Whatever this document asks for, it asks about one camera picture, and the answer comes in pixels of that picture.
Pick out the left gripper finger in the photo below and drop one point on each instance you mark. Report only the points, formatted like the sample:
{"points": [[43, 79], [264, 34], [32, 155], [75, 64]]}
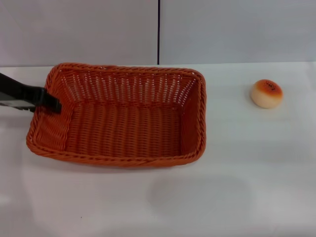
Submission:
{"points": [[14, 105], [29, 92]]}

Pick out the orange woven plastic basket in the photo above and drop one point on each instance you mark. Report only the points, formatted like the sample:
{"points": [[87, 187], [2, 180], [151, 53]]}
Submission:
{"points": [[123, 130]]}

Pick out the round bread bun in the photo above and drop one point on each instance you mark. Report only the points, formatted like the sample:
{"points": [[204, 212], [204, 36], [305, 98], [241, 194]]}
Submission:
{"points": [[267, 95]]}

